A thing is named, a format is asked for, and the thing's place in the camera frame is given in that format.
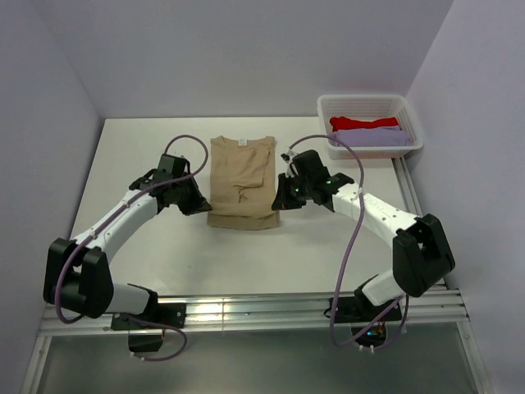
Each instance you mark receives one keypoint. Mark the red rolled t shirt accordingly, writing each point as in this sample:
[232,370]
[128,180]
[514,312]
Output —
[345,123]

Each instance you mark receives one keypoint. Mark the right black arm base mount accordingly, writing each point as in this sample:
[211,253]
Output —
[348,311]

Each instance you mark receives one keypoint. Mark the lilac rolled t shirt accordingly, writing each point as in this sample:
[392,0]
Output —
[391,136]

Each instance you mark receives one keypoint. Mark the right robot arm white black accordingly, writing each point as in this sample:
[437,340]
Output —
[421,253]

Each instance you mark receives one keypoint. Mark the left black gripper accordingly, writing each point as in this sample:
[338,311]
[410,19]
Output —
[198,203]

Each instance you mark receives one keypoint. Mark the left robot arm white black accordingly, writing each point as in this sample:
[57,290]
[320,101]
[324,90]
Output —
[78,276]

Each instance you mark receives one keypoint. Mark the beige t shirt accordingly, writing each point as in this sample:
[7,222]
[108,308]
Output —
[242,184]

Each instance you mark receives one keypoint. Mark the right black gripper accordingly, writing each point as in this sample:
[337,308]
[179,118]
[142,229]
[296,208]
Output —
[284,200]

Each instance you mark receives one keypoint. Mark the aluminium frame rail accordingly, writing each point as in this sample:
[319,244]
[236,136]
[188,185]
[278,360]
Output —
[255,300]

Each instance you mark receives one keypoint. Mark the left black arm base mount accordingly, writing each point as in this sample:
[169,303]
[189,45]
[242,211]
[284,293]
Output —
[147,332]

